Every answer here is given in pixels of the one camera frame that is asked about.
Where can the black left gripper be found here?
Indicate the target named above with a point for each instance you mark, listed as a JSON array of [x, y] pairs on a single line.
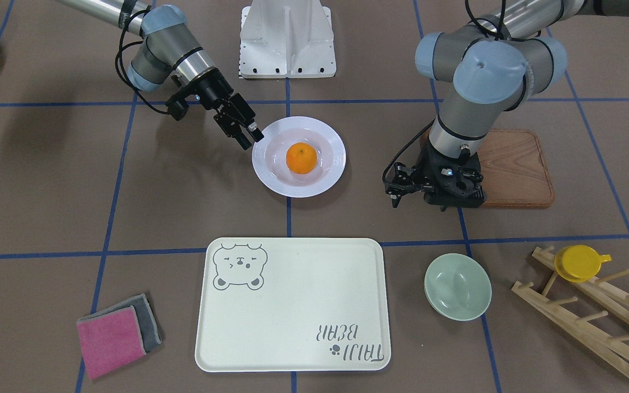
[[403, 178]]

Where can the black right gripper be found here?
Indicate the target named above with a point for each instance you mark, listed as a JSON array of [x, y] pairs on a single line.
[[210, 89]]

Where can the white round plate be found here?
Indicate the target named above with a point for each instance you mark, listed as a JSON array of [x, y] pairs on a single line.
[[269, 157]]

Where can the orange fruit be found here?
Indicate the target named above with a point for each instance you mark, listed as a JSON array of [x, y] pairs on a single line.
[[301, 158]]

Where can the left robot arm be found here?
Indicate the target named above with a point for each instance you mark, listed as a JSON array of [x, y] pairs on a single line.
[[494, 62]]

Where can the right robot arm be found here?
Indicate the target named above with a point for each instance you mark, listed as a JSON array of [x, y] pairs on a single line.
[[156, 44]]

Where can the brown wooden tray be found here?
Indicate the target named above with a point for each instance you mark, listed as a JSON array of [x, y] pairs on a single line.
[[515, 173]]

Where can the white bear serving tray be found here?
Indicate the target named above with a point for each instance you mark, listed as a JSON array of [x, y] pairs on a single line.
[[293, 304]]

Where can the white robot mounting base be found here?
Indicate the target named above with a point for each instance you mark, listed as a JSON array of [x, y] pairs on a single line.
[[286, 39]]

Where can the green ceramic bowl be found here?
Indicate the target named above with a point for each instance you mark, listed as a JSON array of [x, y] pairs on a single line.
[[457, 287]]

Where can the yellow mug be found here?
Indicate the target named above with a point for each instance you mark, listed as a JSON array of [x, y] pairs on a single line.
[[579, 263]]

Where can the grey cloth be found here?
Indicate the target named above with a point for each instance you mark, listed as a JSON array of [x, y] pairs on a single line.
[[147, 325]]

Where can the pink cloth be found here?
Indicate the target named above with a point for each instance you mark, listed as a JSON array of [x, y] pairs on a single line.
[[110, 341]]

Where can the wooden peg drying rack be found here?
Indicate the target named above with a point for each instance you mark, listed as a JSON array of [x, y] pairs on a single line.
[[606, 332]]

